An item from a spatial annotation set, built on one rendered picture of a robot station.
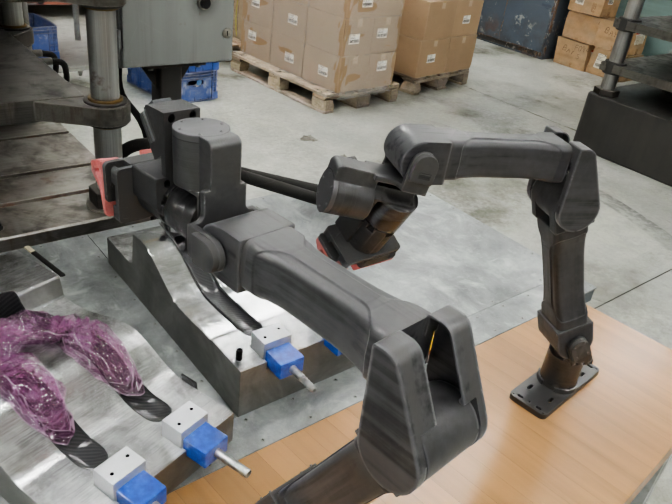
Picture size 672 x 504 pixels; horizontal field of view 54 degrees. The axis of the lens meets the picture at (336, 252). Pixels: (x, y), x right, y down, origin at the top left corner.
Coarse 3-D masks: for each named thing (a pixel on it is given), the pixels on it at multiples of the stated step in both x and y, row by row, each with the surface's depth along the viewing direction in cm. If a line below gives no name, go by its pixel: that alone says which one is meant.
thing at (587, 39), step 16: (576, 0) 688; (592, 0) 675; (608, 0) 666; (576, 16) 694; (592, 16) 680; (608, 16) 681; (576, 32) 698; (592, 32) 684; (608, 32) 672; (560, 48) 715; (576, 48) 700; (592, 48) 694; (608, 48) 674; (640, 48) 671; (576, 64) 703; (592, 64) 692; (624, 80) 680
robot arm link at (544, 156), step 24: (384, 144) 86; (408, 144) 81; (432, 144) 80; (456, 144) 82; (480, 144) 84; (504, 144) 85; (528, 144) 86; (552, 144) 87; (576, 144) 87; (456, 168) 83; (480, 168) 85; (504, 168) 86; (528, 168) 87; (552, 168) 88; (576, 168) 87; (528, 192) 97; (576, 192) 89; (576, 216) 91
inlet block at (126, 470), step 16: (128, 448) 82; (112, 464) 79; (128, 464) 80; (144, 464) 81; (96, 480) 79; (112, 480) 77; (128, 480) 79; (144, 480) 79; (112, 496) 78; (128, 496) 77; (144, 496) 77; (160, 496) 79
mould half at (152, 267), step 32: (128, 256) 124; (160, 256) 113; (160, 288) 112; (192, 288) 112; (224, 288) 114; (160, 320) 116; (192, 320) 105; (224, 320) 106; (288, 320) 107; (192, 352) 108; (224, 352) 98; (320, 352) 105; (224, 384) 101; (256, 384) 99; (288, 384) 104
